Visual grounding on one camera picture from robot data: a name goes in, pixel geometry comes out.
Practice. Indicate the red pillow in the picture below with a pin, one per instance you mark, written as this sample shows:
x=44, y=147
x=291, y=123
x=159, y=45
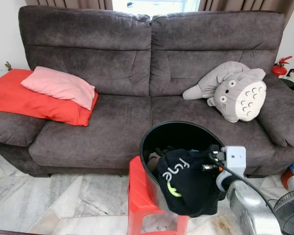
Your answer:
x=29, y=105

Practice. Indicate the pink pillow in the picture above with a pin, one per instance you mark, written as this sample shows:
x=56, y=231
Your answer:
x=59, y=85

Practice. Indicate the brown curtain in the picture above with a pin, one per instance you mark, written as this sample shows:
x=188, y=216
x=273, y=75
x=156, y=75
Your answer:
x=68, y=4
x=245, y=5

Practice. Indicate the black garment lime logo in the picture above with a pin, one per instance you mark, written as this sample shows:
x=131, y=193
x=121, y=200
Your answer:
x=191, y=196

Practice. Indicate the red fire extinguisher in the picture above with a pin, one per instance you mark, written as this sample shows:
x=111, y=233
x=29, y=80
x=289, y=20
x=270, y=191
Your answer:
x=279, y=70

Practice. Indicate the white fan dark grille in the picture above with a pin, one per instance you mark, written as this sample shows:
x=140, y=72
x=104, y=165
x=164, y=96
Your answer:
x=291, y=215

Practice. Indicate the red plastic stool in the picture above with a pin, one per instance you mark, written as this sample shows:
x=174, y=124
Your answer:
x=137, y=196

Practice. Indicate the black round bin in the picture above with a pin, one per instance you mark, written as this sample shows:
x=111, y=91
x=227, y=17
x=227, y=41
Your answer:
x=181, y=132

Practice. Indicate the small brass figurine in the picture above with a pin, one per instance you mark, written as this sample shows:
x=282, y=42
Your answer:
x=9, y=66

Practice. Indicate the red bucket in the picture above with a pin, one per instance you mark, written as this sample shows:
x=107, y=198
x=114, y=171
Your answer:
x=286, y=178

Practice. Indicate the grey totoro plush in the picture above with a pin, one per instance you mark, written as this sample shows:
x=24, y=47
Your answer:
x=235, y=95

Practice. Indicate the dark brown fabric sofa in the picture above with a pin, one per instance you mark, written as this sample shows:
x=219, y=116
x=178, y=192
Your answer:
x=88, y=137

